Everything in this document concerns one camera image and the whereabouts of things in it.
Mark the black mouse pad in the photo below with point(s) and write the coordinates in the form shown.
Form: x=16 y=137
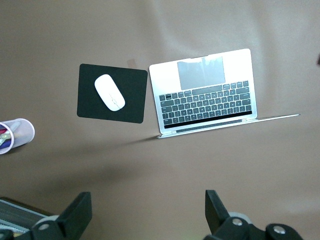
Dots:
x=135 y=105

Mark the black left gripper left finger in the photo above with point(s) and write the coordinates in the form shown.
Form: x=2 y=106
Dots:
x=75 y=215

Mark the silver laptop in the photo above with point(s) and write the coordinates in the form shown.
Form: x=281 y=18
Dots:
x=200 y=72

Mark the green marker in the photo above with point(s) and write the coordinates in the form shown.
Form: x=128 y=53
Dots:
x=4 y=136

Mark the purple marker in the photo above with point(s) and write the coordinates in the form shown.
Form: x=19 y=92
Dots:
x=7 y=144

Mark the pink mesh pen cup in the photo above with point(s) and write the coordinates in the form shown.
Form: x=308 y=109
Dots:
x=25 y=130

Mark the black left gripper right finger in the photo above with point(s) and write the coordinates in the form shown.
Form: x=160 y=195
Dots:
x=217 y=217

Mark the silver mesh desk tray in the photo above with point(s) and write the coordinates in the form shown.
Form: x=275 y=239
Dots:
x=17 y=215

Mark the white computer mouse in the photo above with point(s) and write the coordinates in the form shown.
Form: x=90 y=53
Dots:
x=108 y=92

